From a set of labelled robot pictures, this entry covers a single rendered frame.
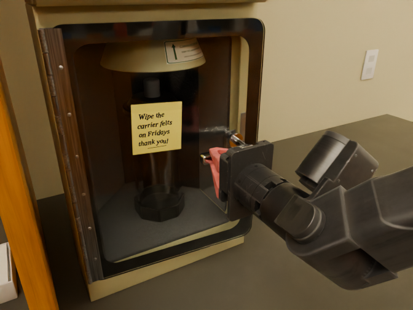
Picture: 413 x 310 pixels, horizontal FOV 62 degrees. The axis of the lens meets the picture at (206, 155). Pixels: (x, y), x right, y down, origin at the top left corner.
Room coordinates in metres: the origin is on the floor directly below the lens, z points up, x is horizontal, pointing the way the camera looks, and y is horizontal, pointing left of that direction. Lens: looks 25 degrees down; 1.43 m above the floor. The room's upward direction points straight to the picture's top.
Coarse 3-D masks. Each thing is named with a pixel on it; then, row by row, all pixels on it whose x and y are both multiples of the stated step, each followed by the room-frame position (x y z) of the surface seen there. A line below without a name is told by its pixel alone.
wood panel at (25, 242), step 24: (0, 72) 0.50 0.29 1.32; (0, 96) 0.33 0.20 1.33; (0, 120) 0.32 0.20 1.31; (0, 144) 0.32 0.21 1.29; (0, 168) 0.32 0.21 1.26; (24, 168) 0.47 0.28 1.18; (0, 192) 0.31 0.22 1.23; (24, 192) 0.33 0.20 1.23; (24, 216) 0.32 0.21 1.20; (24, 240) 0.32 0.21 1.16; (24, 264) 0.32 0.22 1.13; (48, 264) 0.44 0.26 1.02; (24, 288) 0.31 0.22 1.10; (48, 288) 0.32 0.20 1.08
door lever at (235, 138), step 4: (232, 136) 0.53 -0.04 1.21; (236, 136) 0.53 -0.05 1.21; (240, 136) 0.53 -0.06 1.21; (232, 140) 0.53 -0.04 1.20; (236, 140) 0.52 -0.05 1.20; (240, 140) 0.52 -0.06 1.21; (232, 144) 0.53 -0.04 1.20; (236, 144) 0.52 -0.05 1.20; (240, 144) 0.51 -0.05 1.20; (244, 144) 0.50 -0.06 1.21; (248, 144) 0.50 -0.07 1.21; (228, 148) 0.48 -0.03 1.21; (208, 152) 0.47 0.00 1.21; (200, 156) 0.46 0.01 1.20; (204, 156) 0.46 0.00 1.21; (208, 156) 0.46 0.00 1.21; (200, 160) 0.46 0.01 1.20; (204, 160) 0.45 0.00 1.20; (208, 160) 0.46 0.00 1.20; (212, 160) 0.46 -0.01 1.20; (204, 164) 0.45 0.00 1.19
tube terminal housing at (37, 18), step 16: (32, 16) 0.45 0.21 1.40; (48, 16) 0.44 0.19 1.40; (64, 16) 0.44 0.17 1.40; (80, 16) 0.45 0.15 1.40; (96, 16) 0.46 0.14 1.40; (112, 16) 0.47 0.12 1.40; (128, 16) 0.48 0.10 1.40; (144, 16) 0.49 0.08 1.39; (160, 16) 0.51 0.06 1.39; (176, 16) 0.52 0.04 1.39; (192, 16) 0.53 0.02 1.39; (208, 16) 0.54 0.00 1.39; (224, 16) 0.56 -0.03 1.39; (240, 16) 0.57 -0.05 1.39; (256, 16) 0.58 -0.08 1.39; (32, 32) 0.50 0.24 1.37; (48, 96) 0.45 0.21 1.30; (48, 112) 0.51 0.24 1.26; (64, 176) 0.45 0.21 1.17; (64, 192) 0.52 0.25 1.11; (240, 240) 0.58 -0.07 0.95; (80, 256) 0.46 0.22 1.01; (192, 256) 0.52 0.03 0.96; (128, 272) 0.46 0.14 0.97; (144, 272) 0.48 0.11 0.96; (160, 272) 0.49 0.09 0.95; (96, 288) 0.43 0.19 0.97; (112, 288) 0.45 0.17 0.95
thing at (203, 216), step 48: (96, 48) 0.45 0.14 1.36; (144, 48) 0.47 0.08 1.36; (192, 48) 0.50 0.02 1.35; (240, 48) 0.53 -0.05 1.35; (96, 96) 0.44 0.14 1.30; (144, 96) 0.47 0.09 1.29; (192, 96) 0.50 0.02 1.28; (240, 96) 0.53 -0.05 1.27; (96, 144) 0.44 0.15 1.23; (192, 144) 0.50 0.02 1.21; (96, 192) 0.43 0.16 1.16; (144, 192) 0.46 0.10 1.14; (192, 192) 0.50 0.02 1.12; (144, 240) 0.46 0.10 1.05; (192, 240) 0.50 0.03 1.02
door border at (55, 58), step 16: (48, 32) 0.42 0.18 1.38; (48, 48) 0.42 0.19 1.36; (64, 48) 0.43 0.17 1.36; (48, 64) 0.42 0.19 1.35; (64, 64) 0.43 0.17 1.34; (64, 80) 0.43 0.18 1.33; (64, 96) 0.43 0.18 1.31; (64, 112) 0.42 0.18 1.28; (64, 128) 0.42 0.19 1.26; (64, 144) 0.42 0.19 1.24; (80, 144) 0.43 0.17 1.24; (80, 160) 0.43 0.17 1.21; (80, 176) 0.43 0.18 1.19; (80, 192) 0.42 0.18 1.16; (80, 208) 0.42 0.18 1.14; (80, 240) 0.42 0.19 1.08; (96, 240) 0.43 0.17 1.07; (96, 256) 0.43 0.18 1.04; (96, 272) 0.43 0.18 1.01
